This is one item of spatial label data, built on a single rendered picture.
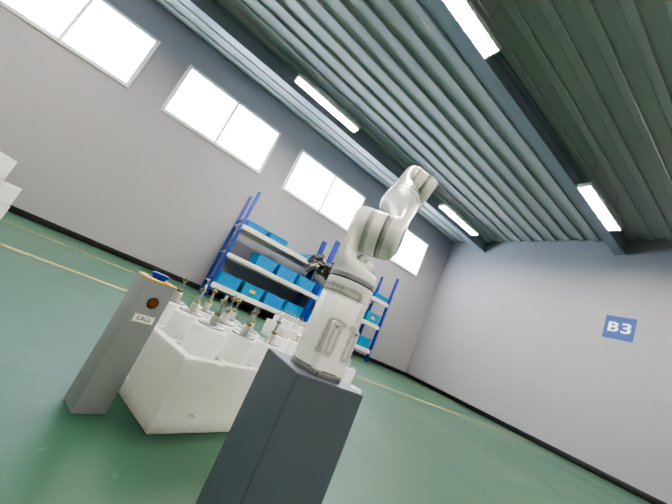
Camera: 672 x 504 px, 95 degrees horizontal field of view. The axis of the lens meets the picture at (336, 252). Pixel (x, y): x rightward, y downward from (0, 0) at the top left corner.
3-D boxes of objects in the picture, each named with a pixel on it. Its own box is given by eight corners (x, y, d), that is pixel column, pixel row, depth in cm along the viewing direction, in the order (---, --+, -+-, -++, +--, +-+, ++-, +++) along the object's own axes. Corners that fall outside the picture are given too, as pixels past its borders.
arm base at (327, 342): (346, 386, 54) (382, 296, 58) (303, 372, 50) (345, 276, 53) (321, 368, 62) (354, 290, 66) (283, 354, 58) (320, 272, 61)
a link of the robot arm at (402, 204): (426, 190, 77) (389, 179, 79) (404, 231, 54) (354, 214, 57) (414, 223, 81) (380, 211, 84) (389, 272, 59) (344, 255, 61)
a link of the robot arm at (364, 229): (357, 195, 60) (321, 275, 56) (404, 210, 58) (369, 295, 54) (360, 214, 69) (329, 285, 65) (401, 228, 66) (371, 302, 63)
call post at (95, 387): (106, 415, 70) (177, 289, 76) (70, 414, 64) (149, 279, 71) (97, 399, 74) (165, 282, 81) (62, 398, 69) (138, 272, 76)
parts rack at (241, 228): (368, 363, 654) (400, 280, 697) (201, 294, 484) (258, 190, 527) (351, 353, 709) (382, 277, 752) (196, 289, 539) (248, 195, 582)
